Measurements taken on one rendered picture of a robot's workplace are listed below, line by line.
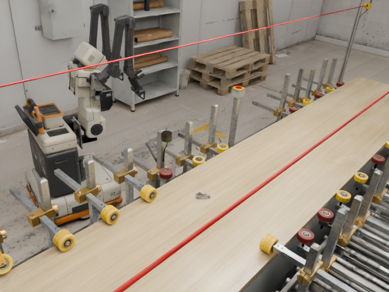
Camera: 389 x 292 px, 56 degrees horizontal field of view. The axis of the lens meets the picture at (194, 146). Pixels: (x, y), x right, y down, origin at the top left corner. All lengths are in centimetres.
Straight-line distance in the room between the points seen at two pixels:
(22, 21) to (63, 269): 326
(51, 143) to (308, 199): 180
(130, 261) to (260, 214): 72
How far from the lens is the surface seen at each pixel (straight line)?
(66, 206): 313
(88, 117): 304
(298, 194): 222
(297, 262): 174
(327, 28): 1018
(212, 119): 255
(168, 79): 573
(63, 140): 286
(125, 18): 276
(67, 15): 448
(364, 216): 228
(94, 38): 318
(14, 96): 466
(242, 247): 181
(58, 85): 487
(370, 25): 982
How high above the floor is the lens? 216
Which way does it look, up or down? 30 degrees down
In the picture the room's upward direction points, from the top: 4 degrees clockwise
